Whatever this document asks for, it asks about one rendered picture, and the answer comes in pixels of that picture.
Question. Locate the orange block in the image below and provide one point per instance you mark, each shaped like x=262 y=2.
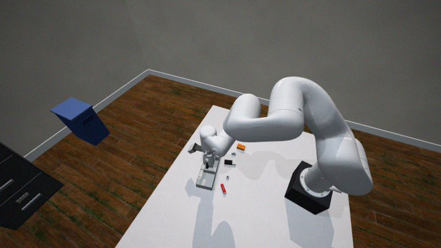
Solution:
x=241 y=147

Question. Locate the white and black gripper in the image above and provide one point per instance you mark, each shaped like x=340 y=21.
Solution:
x=209 y=160

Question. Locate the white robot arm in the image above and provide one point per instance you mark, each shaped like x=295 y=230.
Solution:
x=341 y=164

